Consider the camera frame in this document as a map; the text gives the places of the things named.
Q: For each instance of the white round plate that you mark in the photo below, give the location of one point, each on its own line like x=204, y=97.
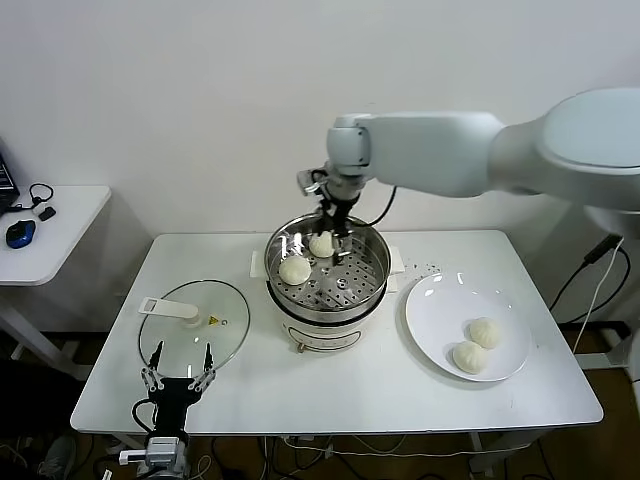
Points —
x=445, y=310

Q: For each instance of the small black device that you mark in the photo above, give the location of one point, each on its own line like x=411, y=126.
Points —
x=47, y=214

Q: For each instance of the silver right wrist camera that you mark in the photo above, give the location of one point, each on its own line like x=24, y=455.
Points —
x=307, y=181

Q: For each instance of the blue computer mouse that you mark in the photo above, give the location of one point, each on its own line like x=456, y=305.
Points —
x=20, y=234

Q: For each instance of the white side table rounded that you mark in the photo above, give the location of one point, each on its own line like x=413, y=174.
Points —
x=75, y=220

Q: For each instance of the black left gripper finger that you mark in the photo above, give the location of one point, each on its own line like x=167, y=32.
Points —
x=154, y=365
x=206, y=367

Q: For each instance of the white steamed baozi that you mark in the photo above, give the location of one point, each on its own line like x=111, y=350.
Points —
x=294, y=271
x=470, y=357
x=484, y=333
x=320, y=246

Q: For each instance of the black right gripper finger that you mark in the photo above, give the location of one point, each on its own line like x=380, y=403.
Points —
x=324, y=224
x=341, y=247

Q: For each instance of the white power strip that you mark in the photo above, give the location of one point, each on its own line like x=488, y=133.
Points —
x=300, y=440

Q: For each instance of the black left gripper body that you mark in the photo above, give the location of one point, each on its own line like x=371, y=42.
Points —
x=172, y=400

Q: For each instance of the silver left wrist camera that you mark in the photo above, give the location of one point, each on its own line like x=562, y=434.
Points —
x=132, y=455

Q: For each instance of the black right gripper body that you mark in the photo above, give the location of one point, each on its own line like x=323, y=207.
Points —
x=337, y=212

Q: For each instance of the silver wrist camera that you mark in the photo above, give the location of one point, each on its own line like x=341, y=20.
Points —
x=307, y=181
x=132, y=455

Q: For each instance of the black laptop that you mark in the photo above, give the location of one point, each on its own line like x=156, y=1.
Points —
x=6, y=185

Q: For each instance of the stainless steel steamer basket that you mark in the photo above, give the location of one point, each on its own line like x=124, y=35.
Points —
x=350, y=295

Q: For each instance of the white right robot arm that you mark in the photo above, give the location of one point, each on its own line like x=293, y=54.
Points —
x=450, y=155

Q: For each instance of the white electric cooker pot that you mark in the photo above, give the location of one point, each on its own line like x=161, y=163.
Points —
x=320, y=337

